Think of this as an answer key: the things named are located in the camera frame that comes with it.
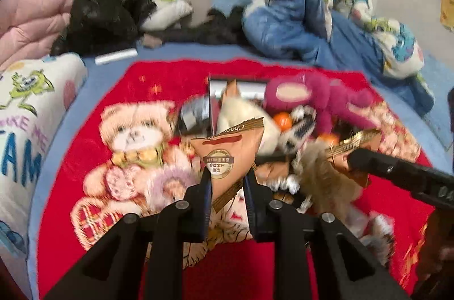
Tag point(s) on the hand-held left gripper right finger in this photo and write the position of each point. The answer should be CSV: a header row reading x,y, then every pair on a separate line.
x,y
250,204

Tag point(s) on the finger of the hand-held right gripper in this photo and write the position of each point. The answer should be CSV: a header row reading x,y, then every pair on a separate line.
x,y
390,172

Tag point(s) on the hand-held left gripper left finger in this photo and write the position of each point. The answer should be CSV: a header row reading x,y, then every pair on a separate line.
x,y
206,204

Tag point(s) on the brown triangular snack packet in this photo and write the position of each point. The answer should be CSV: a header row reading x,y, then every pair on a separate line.
x,y
227,158
347,144

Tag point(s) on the magenta plush toy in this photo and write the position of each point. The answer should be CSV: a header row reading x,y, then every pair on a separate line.
x,y
319,91

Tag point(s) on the silver sequin hair piece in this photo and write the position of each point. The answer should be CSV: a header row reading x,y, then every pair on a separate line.
x,y
283,183

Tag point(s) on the orange ball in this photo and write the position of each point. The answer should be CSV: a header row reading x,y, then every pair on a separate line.
x,y
328,139
283,121

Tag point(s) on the brown furry toy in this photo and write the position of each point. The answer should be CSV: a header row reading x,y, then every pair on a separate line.
x,y
319,179

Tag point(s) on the black and white lace scrunchie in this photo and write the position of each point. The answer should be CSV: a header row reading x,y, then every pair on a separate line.
x,y
301,133

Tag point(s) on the cream plush toy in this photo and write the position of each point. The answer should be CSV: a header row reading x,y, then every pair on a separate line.
x,y
234,115

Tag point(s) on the black snack packet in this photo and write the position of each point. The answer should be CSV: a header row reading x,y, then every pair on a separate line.
x,y
195,112

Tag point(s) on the red bear print blanket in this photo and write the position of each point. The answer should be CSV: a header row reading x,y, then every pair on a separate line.
x,y
117,83

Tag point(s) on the white tube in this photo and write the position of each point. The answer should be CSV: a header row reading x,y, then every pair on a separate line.
x,y
117,56

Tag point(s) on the dark brown garment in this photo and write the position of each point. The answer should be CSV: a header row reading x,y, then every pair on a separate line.
x,y
212,30

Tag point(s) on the blue cartoon quilt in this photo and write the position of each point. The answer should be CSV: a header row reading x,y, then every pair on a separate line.
x,y
294,13

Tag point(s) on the large cartoon monster pillow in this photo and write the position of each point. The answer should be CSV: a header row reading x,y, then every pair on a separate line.
x,y
35,108

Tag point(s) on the small cartoon monster pillow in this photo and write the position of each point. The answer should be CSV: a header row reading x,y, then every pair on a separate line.
x,y
166,9

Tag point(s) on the black puffer jacket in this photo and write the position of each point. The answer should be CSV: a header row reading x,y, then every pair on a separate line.
x,y
103,9

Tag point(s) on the pink duvet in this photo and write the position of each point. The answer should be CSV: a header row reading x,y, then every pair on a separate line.
x,y
32,23

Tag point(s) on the yellow wall certificate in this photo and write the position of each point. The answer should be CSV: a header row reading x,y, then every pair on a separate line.
x,y
447,13

